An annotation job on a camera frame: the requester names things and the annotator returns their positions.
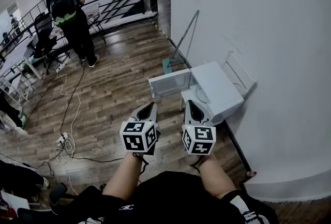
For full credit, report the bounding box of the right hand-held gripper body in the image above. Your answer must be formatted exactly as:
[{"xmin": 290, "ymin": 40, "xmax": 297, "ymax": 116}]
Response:
[{"xmin": 182, "ymin": 100, "xmax": 217, "ymax": 156}]

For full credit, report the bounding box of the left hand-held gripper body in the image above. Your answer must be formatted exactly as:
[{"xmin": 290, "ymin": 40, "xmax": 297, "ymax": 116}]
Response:
[{"xmin": 119, "ymin": 102, "xmax": 161, "ymax": 156}]

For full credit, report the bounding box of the person's left forearm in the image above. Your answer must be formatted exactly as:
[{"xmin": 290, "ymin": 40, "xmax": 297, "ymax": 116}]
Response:
[{"xmin": 102, "ymin": 152, "xmax": 143, "ymax": 202}]

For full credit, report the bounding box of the person's right forearm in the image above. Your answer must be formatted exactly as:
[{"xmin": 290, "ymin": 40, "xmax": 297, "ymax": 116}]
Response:
[{"xmin": 198, "ymin": 153, "xmax": 237, "ymax": 200}]

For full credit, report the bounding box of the glass turntable plate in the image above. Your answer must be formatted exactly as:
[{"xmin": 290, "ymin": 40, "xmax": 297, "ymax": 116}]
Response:
[{"xmin": 195, "ymin": 85, "xmax": 209, "ymax": 104}]

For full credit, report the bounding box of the person's black clothing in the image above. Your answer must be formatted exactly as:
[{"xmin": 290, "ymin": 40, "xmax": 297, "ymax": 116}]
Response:
[{"xmin": 51, "ymin": 171, "xmax": 280, "ymax": 224}]

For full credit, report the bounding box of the green flat mop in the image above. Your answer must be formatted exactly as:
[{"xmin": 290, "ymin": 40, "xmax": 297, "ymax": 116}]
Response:
[{"xmin": 162, "ymin": 10, "xmax": 200, "ymax": 75}]

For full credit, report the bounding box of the black rolling chair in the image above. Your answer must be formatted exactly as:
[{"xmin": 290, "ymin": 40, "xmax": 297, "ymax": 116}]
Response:
[{"xmin": 48, "ymin": 182, "xmax": 78, "ymax": 206}]

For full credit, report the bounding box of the white board panel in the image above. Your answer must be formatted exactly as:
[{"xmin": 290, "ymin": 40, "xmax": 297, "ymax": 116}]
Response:
[{"xmin": 0, "ymin": 190, "xmax": 31, "ymax": 216}]

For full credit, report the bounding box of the small folding table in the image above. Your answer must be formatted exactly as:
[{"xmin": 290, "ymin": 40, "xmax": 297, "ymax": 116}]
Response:
[{"xmin": 82, "ymin": 3, "xmax": 107, "ymax": 44}]

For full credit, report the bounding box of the black office chair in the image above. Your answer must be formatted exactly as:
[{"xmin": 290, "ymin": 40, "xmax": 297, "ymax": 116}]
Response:
[{"xmin": 32, "ymin": 12, "xmax": 71, "ymax": 76}]

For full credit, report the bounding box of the white desk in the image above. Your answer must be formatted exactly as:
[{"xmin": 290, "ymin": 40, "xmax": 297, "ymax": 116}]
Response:
[{"xmin": 0, "ymin": 34, "xmax": 43, "ymax": 81}]

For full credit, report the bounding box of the black green backpack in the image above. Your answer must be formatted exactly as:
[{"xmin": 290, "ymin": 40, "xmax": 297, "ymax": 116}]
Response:
[{"xmin": 50, "ymin": 0, "xmax": 78, "ymax": 27}]

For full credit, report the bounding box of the white power strip with cables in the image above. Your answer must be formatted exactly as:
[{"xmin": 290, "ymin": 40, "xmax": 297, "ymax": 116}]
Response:
[{"xmin": 52, "ymin": 135, "xmax": 78, "ymax": 167}]

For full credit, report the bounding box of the long white cable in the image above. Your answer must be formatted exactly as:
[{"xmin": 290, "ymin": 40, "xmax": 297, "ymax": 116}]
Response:
[{"xmin": 56, "ymin": 72, "xmax": 82, "ymax": 138}]

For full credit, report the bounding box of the long black cable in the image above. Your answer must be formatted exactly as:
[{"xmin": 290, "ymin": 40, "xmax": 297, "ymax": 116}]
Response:
[{"xmin": 59, "ymin": 61, "xmax": 86, "ymax": 138}]

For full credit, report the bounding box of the white metal frame rack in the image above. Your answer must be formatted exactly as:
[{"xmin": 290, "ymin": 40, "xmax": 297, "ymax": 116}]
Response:
[{"xmin": 222, "ymin": 51, "xmax": 257, "ymax": 98}]

